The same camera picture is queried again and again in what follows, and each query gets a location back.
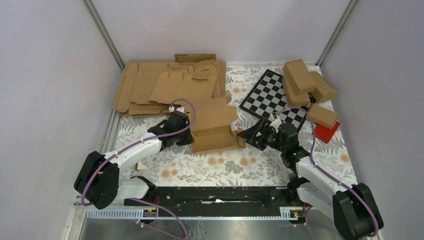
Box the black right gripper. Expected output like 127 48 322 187
237 118 287 153

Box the cardboard box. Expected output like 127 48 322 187
282 76 311 107
283 59 317 95
306 103 339 129
183 96 246 155
310 71 337 102

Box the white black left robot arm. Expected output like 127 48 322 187
73 110 194 210

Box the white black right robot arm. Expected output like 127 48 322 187
237 119 384 240

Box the cardboard box on red block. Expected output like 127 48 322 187
306 103 339 129

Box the black white chessboard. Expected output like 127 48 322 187
239 69 316 133

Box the stack of flat cardboard sheets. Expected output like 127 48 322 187
112 54 227 118

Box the floral patterned tablecloth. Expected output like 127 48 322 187
110 65 357 187

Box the red flat block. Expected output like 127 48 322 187
315 121 340 144

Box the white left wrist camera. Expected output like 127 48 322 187
168 104 187 114

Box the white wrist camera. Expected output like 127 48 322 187
168 104 187 114
270 115 283 133

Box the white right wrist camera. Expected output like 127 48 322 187
270 115 283 133

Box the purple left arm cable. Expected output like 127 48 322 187
80 98 197 240

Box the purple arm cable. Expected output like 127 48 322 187
80 98 197 240
273 106 380 240

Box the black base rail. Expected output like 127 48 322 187
123 181 306 219

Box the aluminium frame rail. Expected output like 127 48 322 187
75 185 373 222

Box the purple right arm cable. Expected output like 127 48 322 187
273 106 380 240

